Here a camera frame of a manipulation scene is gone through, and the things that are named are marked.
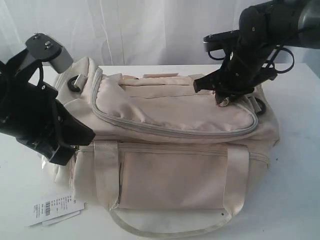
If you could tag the cream duffel bag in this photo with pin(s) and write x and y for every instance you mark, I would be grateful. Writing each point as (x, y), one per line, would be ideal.
(166, 162)

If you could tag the white backdrop curtain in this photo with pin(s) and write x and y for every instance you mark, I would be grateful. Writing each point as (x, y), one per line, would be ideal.
(121, 32)

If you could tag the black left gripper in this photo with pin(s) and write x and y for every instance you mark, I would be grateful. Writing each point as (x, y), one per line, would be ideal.
(30, 112)

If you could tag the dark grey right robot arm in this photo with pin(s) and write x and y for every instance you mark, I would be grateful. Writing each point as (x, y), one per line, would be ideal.
(291, 23)

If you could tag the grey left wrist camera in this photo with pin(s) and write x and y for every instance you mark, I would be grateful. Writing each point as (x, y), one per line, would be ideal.
(47, 50)

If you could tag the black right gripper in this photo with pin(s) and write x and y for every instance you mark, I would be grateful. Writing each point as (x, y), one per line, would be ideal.
(252, 49)

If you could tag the white paper hang tag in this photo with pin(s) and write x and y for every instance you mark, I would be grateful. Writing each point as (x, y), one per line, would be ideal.
(54, 209)

